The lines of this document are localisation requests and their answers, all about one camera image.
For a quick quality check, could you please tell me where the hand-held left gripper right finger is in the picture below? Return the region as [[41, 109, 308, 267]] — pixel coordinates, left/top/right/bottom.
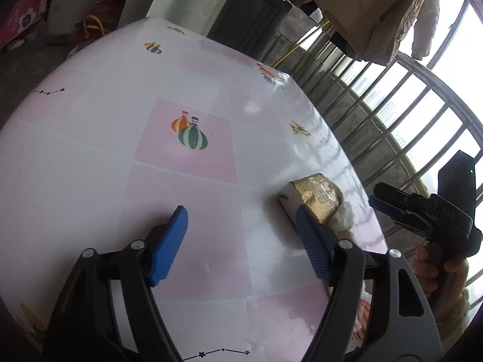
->
[[294, 204, 442, 362]]

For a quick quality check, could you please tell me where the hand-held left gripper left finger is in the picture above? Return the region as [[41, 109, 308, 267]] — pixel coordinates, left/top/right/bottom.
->
[[42, 205, 188, 362]]

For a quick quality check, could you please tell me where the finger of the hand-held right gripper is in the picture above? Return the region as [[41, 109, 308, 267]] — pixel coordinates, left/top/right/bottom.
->
[[369, 195, 423, 234], [373, 182, 419, 215]]

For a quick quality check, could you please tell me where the white cloth glove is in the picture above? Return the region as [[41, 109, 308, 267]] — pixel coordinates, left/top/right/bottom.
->
[[330, 202, 356, 231]]

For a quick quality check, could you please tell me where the yellow foil packet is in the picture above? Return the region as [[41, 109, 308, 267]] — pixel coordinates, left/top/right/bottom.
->
[[278, 173, 345, 227]]

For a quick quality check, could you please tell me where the person's right forearm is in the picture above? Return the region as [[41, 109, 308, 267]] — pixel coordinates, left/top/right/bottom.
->
[[434, 290, 472, 344]]

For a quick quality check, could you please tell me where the person's right hand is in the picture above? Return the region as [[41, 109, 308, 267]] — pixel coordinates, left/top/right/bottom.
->
[[411, 245, 470, 302]]

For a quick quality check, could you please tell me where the steel balcony railing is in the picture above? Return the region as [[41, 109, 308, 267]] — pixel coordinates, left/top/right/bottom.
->
[[241, 0, 483, 295]]

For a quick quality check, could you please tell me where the white hanging jacket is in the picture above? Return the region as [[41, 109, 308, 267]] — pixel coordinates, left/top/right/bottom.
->
[[409, 0, 440, 60]]

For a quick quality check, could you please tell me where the beige hanging jacket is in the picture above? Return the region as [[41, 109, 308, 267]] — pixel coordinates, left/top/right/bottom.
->
[[289, 0, 442, 66]]

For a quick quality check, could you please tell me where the black hanging cloth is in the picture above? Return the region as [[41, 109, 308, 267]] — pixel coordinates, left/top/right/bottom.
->
[[300, 2, 325, 23]]

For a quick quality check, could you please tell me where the dark cabinet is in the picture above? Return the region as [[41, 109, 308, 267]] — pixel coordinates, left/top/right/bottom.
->
[[207, 0, 293, 61]]

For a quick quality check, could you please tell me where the red bag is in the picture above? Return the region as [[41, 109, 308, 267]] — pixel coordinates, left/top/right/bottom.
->
[[73, 0, 131, 46]]

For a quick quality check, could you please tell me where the pink flower box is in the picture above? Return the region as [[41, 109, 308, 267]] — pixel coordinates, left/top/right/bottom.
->
[[0, 0, 50, 49]]

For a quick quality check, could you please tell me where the yellow broom handle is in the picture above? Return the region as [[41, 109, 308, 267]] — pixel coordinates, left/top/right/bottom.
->
[[272, 21, 331, 68]]

